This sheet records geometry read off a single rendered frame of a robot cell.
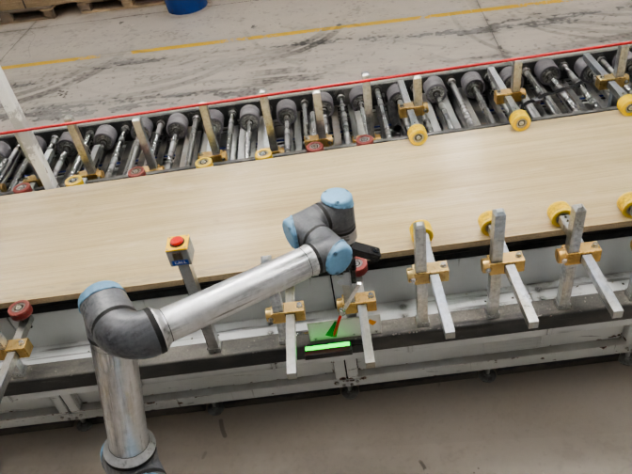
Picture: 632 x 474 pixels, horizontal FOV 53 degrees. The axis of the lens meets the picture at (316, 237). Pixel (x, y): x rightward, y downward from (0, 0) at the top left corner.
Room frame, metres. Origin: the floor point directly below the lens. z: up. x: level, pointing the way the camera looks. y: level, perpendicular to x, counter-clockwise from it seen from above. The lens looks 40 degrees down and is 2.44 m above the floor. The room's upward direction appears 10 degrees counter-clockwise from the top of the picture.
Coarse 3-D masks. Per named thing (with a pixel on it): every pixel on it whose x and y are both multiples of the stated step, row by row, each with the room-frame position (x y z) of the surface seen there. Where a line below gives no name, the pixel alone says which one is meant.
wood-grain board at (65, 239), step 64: (512, 128) 2.34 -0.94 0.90; (576, 128) 2.26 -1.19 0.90; (64, 192) 2.46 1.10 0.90; (128, 192) 2.37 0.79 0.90; (192, 192) 2.28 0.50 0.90; (256, 192) 2.20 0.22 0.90; (320, 192) 2.12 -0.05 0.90; (384, 192) 2.04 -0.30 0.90; (448, 192) 1.97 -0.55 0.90; (512, 192) 1.90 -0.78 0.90; (576, 192) 1.84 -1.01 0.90; (0, 256) 2.06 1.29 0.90; (64, 256) 1.99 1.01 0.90; (128, 256) 1.92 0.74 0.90; (256, 256) 1.79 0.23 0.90; (384, 256) 1.68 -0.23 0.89
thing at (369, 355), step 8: (360, 280) 1.60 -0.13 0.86; (360, 288) 1.57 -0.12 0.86; (360, 312) 1.45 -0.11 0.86; (360, 320) 1.42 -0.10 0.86; (368, 320) 1.41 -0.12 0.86; (360, 328) 1.39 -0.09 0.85; (368, 328) 1.38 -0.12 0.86; (368, 336) 1.34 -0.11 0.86; (368, 344) 1.31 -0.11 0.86; (368, 352) 1.28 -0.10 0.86; (368, 360) 1.25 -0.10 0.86; (368, 368) 1.24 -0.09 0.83
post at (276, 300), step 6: (264, 258) 1.53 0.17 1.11; (270, 258) 1.53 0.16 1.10; (276, 294) 1.51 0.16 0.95; (270, 300) 1.51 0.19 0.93; (276, 300) 1.51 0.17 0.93; (276, 306) 1.51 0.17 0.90; (282, 306) 1.53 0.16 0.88; (276, 324) 1.51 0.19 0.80; (282, 324) 1.51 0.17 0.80; (282, 330) 1.51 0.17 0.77; (282, 336) 1.51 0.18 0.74
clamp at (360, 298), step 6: (342, 294) 1.54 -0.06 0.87; (360, 294) 1.53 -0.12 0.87; (366, 294) 1.52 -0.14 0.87; (342, 300) 1.51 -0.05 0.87; (360, 300) 1.50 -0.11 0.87; (366, 300) 1.49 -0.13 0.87; (372, 300) 1.49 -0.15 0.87; (342, 306) 1.49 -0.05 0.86; (354, 306) 1.49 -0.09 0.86; (372, 306) 1.49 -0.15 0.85; (348, 312) 1.49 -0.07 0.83; (354, 312) 1.49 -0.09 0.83
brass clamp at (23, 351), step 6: (12, 342) 1.60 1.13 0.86; (18, 342) 1.59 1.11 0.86; (24, 342) 1.59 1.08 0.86; (30, 342) 1.61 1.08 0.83; (6, 348) 1.58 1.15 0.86; (12, 348) 1.57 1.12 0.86; (18, 348) 1.57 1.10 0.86; (24, 348) 1.57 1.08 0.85; (30, 348) 1.59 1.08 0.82; (0, 354) 1.57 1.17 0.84; (6, 354) 1.57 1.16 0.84; (18, 354) 1.56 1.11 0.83; (24, 354) 1.56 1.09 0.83; (30, 354) 1.57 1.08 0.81
